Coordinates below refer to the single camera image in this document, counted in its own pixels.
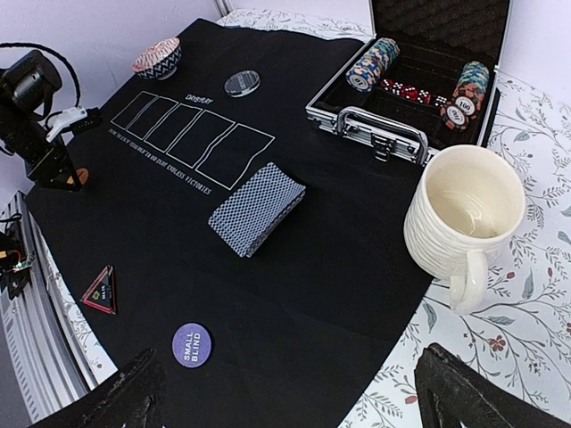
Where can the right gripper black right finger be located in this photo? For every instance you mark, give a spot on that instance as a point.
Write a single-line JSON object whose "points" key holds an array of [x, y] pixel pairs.
{"points": [[451, 394]]}

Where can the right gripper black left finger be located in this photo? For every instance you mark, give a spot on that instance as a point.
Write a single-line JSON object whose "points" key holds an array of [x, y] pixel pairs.
{"points": [[134, 396]]}

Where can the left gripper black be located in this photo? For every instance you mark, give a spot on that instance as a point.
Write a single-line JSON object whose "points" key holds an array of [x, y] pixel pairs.
{"points": [[47, 164]]}

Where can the orange big blind button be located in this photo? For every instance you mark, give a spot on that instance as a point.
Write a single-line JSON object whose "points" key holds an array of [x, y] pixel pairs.
{"points": [[83, 175]]}

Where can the purple small blind button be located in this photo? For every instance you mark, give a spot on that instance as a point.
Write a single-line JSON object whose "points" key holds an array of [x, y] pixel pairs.
{"points": [[191, 345]]}

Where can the clear round dealer button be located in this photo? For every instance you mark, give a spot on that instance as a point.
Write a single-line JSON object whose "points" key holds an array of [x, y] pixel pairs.
{"points": [[242, 83]]}

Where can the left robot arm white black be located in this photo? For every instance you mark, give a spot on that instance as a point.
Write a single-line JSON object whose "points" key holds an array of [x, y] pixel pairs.
{"points": [[29, 127]]}

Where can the triangular red black marker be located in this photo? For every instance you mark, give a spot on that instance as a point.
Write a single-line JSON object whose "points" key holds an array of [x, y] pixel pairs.
{"points": [[101, 294]]}

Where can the patterned ceramic bowl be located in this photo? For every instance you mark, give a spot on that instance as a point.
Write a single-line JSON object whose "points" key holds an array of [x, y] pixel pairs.
{"points": [[159, 61]]}

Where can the black poker mat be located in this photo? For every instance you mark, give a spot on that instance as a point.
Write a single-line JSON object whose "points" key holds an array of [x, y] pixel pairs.
{"points": [[261, 259]]}

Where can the cream ribbed ceramic mug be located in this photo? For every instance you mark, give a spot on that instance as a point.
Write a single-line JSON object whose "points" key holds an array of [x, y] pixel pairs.
{"points": [[468, 203]]}

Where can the right chip stack in case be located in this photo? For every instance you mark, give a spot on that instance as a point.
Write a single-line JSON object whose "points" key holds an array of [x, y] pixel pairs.
{"points": [[467, 97]]}

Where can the chip stack in case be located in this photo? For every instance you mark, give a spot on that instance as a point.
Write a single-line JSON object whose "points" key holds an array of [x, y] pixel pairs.
{"points": [[367, 71], [467, 97]]}

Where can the red dice row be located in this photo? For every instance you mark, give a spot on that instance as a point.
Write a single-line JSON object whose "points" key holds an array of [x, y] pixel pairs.
{"points": [[412, 93]]}

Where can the aluminium poker chip case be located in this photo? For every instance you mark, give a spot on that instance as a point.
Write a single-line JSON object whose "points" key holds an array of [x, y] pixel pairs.
{"points": [[436, 39]]}

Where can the left chip stack in case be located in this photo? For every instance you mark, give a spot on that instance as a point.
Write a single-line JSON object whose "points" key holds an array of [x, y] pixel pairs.
{"points": [[367, 71]]}

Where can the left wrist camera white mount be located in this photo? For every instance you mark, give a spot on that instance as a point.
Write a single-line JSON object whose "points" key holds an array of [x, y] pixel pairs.
{"points": [[74, 119]]}

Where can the aluminium front rail frame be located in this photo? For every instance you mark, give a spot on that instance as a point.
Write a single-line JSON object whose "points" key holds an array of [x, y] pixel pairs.
{"points": [[48, 347]]}

